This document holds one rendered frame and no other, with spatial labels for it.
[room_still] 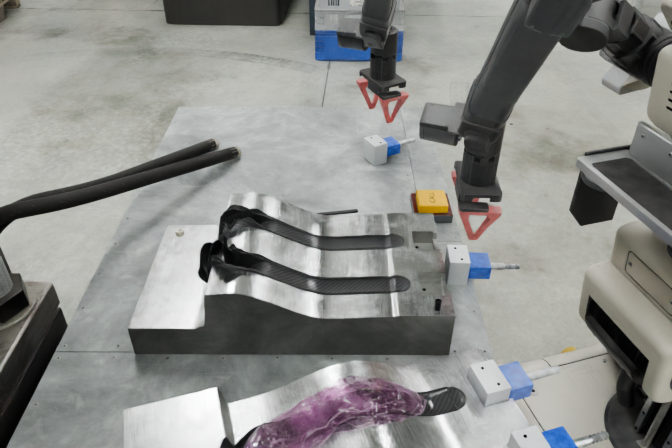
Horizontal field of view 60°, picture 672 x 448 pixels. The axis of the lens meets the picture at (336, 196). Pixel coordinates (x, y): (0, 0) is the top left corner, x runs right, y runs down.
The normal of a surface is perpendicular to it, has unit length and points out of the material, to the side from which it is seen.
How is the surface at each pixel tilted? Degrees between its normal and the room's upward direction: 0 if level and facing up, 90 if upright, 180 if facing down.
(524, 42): 130
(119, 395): 0
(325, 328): 90
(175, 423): 0
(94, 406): 0
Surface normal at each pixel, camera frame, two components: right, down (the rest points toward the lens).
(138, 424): 0.00, -0.82
